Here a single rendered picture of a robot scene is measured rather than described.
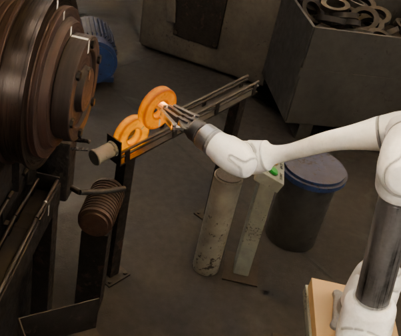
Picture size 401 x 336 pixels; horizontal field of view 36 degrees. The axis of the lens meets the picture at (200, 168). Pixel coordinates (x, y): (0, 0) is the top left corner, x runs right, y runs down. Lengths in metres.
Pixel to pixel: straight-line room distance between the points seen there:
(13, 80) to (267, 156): 0.90
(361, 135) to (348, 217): 1.65
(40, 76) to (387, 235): 0.97
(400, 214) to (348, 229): 1.64
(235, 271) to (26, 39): 1.64
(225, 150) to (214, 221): 0.71
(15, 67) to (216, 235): 1.39
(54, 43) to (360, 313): 1.12
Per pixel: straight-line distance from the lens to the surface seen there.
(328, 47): 3.62
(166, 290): 2.65
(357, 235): 3.27
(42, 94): 1.49
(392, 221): 1.67
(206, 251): 2.65
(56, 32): 1.53
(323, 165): 2.87
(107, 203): 2.19
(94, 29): 4.01
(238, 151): 1.87
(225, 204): 2.48
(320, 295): 2.25
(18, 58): 1.45
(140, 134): 2.25
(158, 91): 2.04
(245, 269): 2.76
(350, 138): 1.76
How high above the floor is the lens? 1.90
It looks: 34 degrees down
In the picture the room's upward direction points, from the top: 13 degrees clockwise
